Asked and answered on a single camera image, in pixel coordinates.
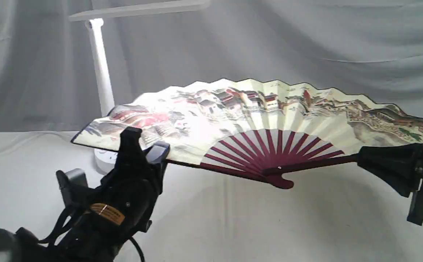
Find white desk lamp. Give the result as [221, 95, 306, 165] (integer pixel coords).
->
[68, 0, 212, 174]

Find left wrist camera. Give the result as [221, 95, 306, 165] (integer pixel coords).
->
[56, 168, 90, 207]

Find grey fabric backdrop curtain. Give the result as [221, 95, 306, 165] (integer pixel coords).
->
[0, 0, 423, 132]

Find painted folding paper fan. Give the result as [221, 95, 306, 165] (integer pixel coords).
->
[72, 79, 423, 189]

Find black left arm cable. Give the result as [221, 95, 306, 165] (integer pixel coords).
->
[128, 237, 146, 262]

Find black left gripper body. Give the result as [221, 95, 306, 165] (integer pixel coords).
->
[38, 164, 163, 262]

